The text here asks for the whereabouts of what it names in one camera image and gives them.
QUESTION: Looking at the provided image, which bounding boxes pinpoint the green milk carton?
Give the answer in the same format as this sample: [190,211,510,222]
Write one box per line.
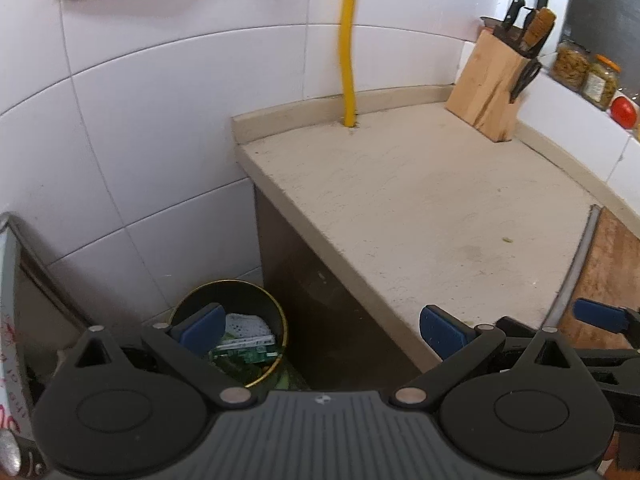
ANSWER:
[207,336,281,382]

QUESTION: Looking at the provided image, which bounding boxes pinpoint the black trash bin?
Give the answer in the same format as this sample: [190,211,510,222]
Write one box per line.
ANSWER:
[169,278,288,393]

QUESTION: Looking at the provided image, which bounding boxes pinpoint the black kitchen scissors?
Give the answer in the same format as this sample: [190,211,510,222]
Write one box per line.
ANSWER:
[509,58,542,104]

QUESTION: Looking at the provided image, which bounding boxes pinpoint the wooden cutting board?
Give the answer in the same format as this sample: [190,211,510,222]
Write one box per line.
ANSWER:
[559,209,640,349]

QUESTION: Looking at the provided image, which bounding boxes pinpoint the red tomato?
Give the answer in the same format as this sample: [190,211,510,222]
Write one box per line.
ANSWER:
[610,96,638,130]

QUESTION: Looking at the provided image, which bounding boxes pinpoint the wooden knife block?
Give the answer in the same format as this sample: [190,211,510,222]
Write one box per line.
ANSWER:
[445,30,529,143]

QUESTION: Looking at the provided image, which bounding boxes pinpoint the pickle jar orange lid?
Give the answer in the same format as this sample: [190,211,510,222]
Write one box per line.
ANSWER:
[580,54,623,112]

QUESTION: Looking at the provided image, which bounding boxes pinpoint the pickle jar dark lid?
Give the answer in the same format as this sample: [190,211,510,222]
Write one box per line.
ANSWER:
[550,40,590,92]

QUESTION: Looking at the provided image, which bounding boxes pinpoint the metal bowl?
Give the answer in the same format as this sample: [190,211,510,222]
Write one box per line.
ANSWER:
[480,16,502,29]

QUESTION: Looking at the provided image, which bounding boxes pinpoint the yellow gas pipe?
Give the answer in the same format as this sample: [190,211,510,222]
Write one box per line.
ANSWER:
[338,0,357,128]

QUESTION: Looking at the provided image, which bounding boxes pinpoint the wooden handled knife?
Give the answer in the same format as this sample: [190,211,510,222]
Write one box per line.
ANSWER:
[521,8,556,58]

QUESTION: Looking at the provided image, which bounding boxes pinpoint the black handled knife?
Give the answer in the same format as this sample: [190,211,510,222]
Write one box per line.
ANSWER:
[494,0,526,46]

